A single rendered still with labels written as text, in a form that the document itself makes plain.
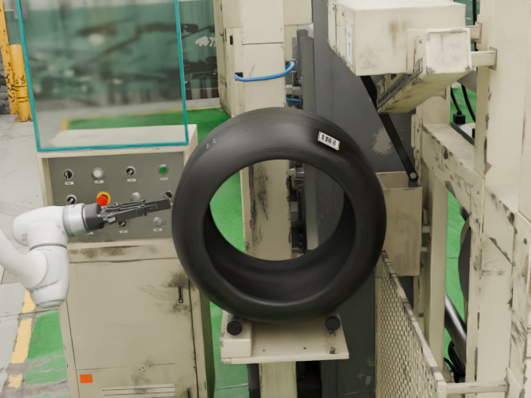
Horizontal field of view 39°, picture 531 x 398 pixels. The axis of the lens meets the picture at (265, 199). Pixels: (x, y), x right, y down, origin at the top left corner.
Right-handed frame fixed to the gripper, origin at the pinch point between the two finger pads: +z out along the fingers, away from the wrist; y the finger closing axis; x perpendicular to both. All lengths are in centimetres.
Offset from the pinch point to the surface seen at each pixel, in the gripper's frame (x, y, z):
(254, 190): 8.9, 26.9, 26.0
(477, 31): -35, -26, 87
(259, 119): -19.7, -4.5, 33.0
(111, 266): 38, 60, -34
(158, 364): 82, 60, -26
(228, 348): 43.0, -10.1, 12.1
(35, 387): 112, 114, -100
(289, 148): -12.3, -12.6, 39.4
